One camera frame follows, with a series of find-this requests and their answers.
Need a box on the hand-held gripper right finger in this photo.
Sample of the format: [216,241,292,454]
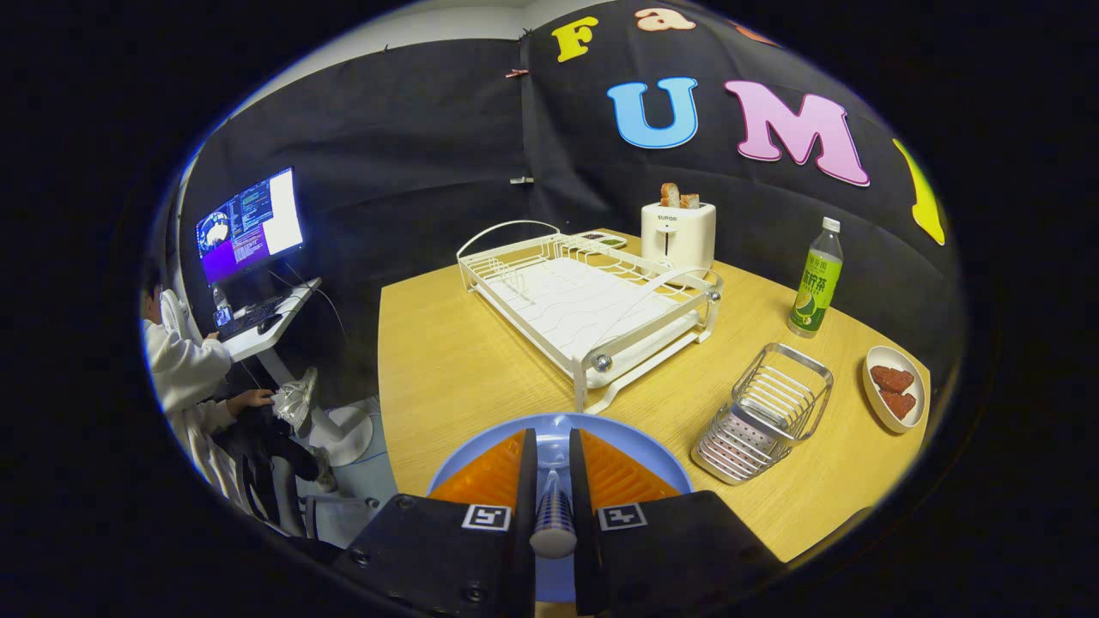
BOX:
[568,428,784,617]

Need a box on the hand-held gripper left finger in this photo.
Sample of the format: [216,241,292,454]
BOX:
[331,428,539,617]

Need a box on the metal spoon with white tip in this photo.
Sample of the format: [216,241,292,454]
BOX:
[529,469,578,560]

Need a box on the blue plate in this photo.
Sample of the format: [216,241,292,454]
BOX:
[427,412,695,603]

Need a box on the metal wire basket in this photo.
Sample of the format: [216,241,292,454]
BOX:
[691,342,835,487]

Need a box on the white wire dish rack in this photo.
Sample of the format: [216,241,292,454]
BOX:
[456,220,724,415]

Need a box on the small white plate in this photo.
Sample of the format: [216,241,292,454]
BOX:
[862,345,929,434]

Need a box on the white standing desk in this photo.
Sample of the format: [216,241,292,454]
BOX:
[215,276,374,469]

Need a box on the black keyboard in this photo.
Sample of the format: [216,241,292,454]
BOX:
[219,296,288,340]

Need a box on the green tea bottle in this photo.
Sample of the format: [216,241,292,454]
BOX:
[787,216,845,338]

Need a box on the white toaster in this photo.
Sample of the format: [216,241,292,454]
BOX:
[641,201,718,274]

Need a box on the computer monitor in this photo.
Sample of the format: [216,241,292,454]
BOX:
[194,167,306,286]

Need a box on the black backdrop cloth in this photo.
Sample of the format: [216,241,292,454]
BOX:
[176,0,967,404]

